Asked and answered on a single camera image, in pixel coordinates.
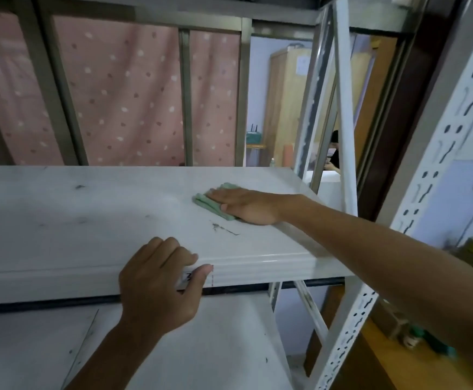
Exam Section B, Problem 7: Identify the person's left hand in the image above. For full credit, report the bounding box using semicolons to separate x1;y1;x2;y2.
118;237;214;338

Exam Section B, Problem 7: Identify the person's right hand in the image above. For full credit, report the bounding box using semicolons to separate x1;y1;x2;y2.
206;187;302;226

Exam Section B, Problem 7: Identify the green cleaning cloth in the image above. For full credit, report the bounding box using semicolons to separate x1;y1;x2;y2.
192;183;246;222

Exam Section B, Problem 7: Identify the white metal shelf rack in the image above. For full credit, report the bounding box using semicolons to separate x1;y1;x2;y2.
0;0;473;390

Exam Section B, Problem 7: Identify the person's left forearm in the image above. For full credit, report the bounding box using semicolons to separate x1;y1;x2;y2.
64;320;169;390

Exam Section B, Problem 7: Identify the person's right forearm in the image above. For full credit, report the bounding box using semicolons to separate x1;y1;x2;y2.
294;194;473;387

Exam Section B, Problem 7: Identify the small wooden table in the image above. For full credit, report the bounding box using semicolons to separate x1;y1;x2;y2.
245;144;267;167

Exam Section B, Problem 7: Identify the green router with antennas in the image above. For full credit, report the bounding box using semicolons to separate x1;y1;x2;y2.
247;123;264;146

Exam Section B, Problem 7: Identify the wooden wardrobe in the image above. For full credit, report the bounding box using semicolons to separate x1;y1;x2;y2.
261;45;374;167

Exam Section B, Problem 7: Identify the pink dotted curtain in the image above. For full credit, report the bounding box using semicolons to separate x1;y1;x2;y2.
0;10;242;167

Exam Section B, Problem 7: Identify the brown cardboard box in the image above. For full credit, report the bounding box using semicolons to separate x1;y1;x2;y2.
370;300;409;342

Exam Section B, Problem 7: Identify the wooden desk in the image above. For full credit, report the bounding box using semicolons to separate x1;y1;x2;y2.
305;286;473;390

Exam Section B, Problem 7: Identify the green bottle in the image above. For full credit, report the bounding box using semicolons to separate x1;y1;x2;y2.
403;325;457;359

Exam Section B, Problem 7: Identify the dark brown door frame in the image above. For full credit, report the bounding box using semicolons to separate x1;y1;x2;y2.
356;0;472;222

